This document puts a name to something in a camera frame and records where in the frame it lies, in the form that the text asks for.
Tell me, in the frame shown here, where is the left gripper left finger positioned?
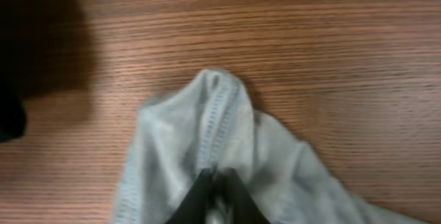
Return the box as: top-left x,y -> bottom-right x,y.
165,169 -> 214,224

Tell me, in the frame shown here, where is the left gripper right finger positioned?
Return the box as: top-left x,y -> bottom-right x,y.
224,169 -> 269,224

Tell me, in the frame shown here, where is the light blue t-shirt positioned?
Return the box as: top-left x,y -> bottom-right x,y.
111,70 -> 412,224

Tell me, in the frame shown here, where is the black folded garment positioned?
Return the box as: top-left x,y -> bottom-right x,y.
1,77 -> 27,143

